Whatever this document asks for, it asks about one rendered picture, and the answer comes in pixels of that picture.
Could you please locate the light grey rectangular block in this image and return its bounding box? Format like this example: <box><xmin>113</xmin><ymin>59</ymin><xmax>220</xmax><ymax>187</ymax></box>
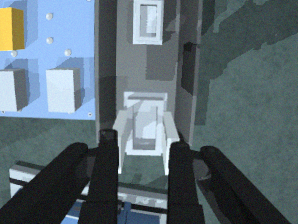
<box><xmin>0</xmin><ymin>69</ymin><xmax>28</xmax><ymax>112</ymax></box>

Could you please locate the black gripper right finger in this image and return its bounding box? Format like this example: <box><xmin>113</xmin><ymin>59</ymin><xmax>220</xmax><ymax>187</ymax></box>
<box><xmin>161</xmin><ymin>112</ymin><xmax>291</xmax><ymax>224</ymax></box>

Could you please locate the pale grey rectangular block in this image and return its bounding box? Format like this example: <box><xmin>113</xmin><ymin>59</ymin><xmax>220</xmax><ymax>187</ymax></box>
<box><xmin>46</xmin><ymin>68</ymin><xmax>81</xmax><ymax>113</ymax></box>

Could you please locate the yellow rectangular block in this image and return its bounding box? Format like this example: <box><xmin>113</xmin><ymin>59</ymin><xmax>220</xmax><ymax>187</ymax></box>
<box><xmin>0</xmin><ymin>7</ymin><xmax>25</xmax><ymax>51</ymax></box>

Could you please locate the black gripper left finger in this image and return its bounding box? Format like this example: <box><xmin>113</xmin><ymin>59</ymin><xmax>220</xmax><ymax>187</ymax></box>
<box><xmin>0</xmin><ymin>110</ymin><xmax>127</xmax><ymax>224</ymax></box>

